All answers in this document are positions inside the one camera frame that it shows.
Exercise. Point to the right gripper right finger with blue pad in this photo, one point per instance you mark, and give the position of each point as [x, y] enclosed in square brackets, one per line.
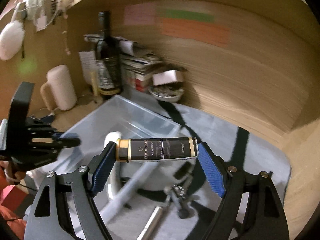
[264, 217]

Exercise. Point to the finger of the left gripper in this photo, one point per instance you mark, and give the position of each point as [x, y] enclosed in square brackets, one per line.
[37, 128]
[50, 150]

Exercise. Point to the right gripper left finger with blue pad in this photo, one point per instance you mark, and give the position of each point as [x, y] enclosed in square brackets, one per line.
[49, 217]

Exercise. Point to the white handheld massager device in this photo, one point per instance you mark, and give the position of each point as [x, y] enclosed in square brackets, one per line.
[113, 183]

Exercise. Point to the black gold perfume tube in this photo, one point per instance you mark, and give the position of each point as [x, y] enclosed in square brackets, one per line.
[156, 149]

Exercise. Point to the clear plastic storage bin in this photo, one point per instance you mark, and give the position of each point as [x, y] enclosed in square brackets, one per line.
[133, 122]

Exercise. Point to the silver telescopic selfie stick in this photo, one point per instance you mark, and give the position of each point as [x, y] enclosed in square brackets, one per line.
[175, 195]

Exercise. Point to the white paper note sheet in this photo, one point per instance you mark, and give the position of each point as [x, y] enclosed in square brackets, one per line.
[88, 65]

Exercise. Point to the white bowl of trinkets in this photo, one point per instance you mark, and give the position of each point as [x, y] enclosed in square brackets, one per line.
[166, 93]

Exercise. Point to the white fluffy pompom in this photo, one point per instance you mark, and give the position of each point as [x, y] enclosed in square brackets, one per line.
[11, 39]

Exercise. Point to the dark wine bottle elephant label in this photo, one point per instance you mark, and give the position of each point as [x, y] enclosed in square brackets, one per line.
[107, 59]

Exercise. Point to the stack of books and papers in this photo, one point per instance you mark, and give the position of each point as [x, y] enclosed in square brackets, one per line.
[138, 64]

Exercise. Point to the small white card box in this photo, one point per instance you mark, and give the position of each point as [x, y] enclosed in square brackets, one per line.
[167, 77]

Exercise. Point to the orange sticky note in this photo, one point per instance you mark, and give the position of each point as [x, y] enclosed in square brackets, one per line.
[195, 30]

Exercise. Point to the pink sticky note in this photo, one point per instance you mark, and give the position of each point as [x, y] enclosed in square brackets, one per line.
[140, 14]

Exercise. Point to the green sticky note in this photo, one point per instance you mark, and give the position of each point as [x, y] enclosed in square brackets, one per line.
[187, 15]

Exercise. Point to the pink mug with handle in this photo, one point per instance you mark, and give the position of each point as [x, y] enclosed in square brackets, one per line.
[58, 91]

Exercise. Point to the white charger hanging on wall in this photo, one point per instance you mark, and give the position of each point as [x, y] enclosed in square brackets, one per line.
[41, 22]

